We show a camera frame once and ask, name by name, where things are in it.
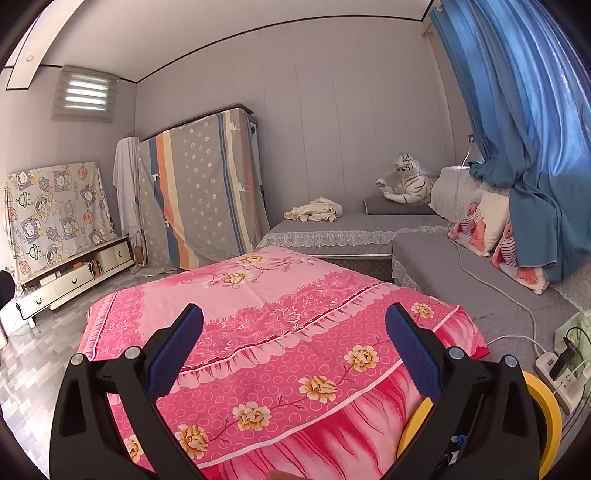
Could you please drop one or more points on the baby print pillow lower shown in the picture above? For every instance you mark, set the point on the baby print pillow lower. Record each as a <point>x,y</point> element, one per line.
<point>505,259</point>

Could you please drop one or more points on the pink floral blanket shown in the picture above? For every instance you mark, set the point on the pink floral blanket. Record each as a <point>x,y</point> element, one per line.
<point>294,370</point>

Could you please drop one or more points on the grey lace covered pillow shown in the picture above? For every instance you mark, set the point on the grey lace covered pillow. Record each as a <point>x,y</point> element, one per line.
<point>452,192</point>

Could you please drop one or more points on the white tiger plush toy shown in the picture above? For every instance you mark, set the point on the white tiger plush toy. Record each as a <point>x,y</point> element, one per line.
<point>412,183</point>

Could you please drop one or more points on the white power strip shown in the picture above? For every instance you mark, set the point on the white power strip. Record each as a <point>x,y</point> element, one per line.
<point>570,384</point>

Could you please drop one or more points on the beige crumpled cloth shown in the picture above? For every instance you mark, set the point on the beige crumpled cloth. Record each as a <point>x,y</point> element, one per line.
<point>319,210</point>

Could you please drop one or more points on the yellow rimmed trash bin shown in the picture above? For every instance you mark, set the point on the yellow rimmed trash bin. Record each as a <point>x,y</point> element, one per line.
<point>548,417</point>

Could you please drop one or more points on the window blind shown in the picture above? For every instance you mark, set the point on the window blind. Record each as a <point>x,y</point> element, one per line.
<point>84,95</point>

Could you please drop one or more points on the black power adapter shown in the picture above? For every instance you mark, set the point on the black power adapter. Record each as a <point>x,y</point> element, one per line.
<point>563,359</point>

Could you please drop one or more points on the striped grey covered furniture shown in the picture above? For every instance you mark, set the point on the striped grey covered furniture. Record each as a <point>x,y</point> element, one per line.
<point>200,194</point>

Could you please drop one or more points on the white hanging cloth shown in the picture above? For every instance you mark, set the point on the white hanging cloth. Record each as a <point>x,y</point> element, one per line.
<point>125,181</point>

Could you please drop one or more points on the cartoon print cloth cover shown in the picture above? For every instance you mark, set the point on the cartoon print cloth cover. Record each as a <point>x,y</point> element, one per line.
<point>55,213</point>

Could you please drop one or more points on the green printed cloth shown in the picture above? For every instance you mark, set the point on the green printed cloth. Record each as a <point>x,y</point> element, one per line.
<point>577,329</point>

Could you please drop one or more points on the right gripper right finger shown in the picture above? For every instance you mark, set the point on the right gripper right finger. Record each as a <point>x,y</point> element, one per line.
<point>487,402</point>

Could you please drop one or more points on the baby print pillow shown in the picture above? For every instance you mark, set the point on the baby print pillow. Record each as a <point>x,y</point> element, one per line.
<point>482,225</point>
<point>505,259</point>

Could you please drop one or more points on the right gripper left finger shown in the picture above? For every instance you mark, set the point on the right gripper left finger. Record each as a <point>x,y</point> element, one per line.
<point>85,440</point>

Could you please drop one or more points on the grey sofa near section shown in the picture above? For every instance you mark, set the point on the grey sofa near section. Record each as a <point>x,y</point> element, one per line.
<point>512,319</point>

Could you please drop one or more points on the blue plastic bag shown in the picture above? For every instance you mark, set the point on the blue plastic bag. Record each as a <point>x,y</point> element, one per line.
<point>455,448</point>

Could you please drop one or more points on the baby print pillow upper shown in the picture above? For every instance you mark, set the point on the baby print pillow upper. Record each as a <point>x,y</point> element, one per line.
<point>482,225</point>

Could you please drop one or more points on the grey sofa far section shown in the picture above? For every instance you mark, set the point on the grey sofa far section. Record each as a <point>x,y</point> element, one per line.
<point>359,242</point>

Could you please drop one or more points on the grey sofa section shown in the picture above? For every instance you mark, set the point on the grey sofa section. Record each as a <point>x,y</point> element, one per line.
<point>359,242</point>
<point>512,319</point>

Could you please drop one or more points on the dark grey cushion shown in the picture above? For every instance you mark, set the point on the dark grey cushion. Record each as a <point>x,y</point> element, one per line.
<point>378,205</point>

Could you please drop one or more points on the blue window curtain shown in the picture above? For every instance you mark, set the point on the blue window curtain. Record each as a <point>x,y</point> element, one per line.
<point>527,93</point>

